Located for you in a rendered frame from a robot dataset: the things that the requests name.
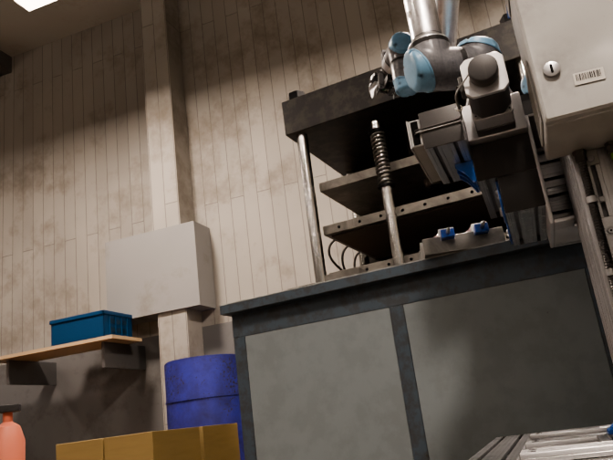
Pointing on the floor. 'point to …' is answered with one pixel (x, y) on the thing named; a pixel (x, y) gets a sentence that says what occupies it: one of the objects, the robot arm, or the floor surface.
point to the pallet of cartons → (160, 445)
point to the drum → (203, 392)
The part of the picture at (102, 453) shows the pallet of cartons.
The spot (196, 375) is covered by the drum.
